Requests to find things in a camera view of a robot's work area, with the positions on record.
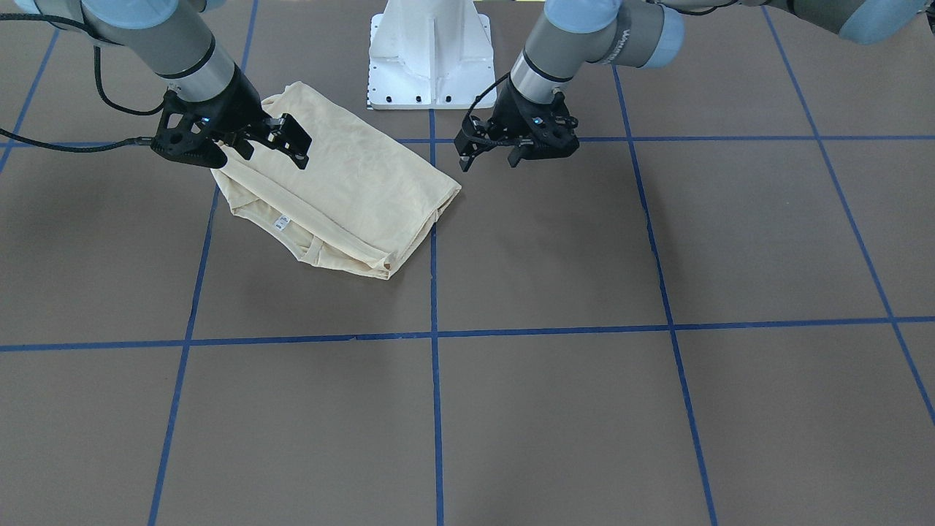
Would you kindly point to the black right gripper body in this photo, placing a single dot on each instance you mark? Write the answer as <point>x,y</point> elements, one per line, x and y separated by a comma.
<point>239,101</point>

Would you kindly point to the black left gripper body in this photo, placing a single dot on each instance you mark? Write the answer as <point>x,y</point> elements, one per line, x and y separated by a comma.
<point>509,108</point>

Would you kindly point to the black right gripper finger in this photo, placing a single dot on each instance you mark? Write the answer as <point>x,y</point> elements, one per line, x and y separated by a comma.
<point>285,135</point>
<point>243,147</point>

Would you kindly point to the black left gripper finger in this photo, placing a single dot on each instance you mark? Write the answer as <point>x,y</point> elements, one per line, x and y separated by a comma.
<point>515,156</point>
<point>468,152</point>

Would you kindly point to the beige long sleeve shirt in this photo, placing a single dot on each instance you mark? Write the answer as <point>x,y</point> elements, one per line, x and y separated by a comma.
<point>364,202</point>

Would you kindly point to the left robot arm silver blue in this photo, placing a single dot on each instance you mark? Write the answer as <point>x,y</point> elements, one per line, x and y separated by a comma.
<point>569,34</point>

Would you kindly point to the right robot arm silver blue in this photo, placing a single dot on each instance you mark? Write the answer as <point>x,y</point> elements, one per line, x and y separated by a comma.
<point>169,36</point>

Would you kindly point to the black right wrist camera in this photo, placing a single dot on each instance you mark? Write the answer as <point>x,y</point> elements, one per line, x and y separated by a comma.
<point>184,138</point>

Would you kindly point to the white central pedestal column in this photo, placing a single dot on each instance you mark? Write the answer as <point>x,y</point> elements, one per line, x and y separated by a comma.
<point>430,55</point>

